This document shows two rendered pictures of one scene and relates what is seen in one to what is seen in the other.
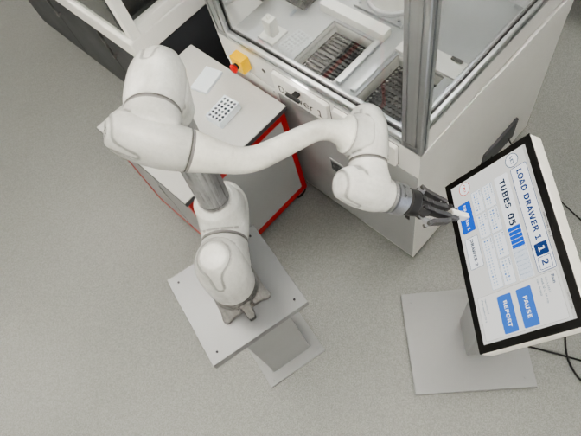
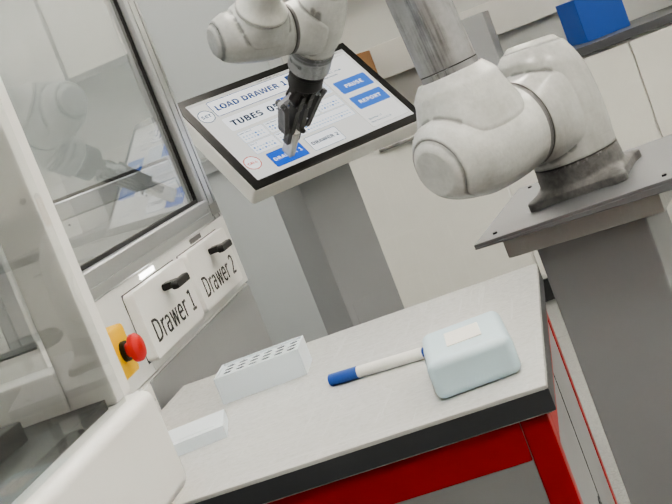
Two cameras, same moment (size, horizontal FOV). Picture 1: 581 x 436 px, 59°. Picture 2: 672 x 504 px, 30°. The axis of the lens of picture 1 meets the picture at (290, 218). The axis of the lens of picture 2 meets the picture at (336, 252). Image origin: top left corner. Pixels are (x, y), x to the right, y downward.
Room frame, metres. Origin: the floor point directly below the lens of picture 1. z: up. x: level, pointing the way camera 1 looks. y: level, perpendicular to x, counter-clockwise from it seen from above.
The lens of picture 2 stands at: (2.72, 1.28, 1.11)
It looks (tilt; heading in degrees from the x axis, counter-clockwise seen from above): 7 degrees down; 218
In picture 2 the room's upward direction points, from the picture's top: 21 degrees counter-clockwise
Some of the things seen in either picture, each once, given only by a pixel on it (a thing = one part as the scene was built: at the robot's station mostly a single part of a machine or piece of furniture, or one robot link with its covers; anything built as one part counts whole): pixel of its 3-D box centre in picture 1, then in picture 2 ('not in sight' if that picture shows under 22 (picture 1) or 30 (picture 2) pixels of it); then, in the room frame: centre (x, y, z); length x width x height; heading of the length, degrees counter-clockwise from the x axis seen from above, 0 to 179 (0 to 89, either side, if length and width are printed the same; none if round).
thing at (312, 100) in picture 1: (301, 97); (166, 306); (1.31, -0.21, 0.87); 0.29 x 0.02 x 0.11; 27
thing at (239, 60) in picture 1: (239, 62); (111, 356); (1.60, -0.05, 0.88); 0.07 x 0.05 x 0.07; 27
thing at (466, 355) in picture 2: not in sight; (468, 352); (1.60, 0.51, 0.78); 0.15 x 0.10 x 0.04; 34
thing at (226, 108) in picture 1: (223, 112); (263, 369); (1.48, 0.09, 0.78); 0.12 x 0.08 x 0.04; 122
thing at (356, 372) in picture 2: not in sight; (379, 365); (1.53, 0.33, 0.77); 0.14 x 0.02 x 0.02; 108
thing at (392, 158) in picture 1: (364, 137); (212, 268); (1.03, -0.36, 0.87); 0.29 x 0.02 x 0.11; 27
